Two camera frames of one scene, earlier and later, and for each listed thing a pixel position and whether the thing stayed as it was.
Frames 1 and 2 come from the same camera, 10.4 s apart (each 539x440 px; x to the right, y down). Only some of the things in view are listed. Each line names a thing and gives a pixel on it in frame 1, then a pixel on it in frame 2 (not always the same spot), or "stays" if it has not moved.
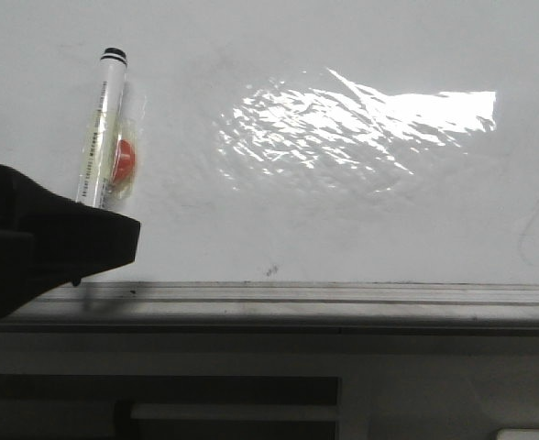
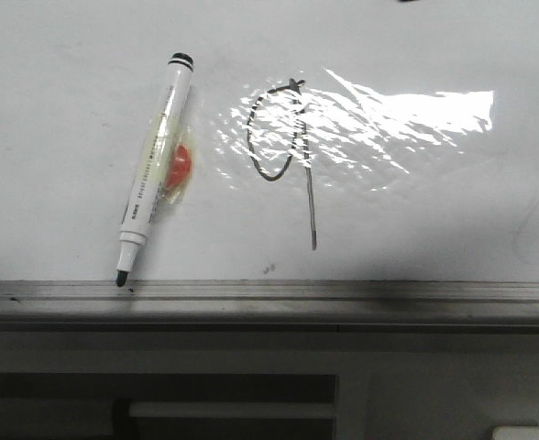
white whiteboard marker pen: [103, 128] → [157, 163]
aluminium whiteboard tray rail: [290, 308] stays
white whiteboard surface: [298, 140] stays
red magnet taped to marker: [125, 162] → [180, 168]
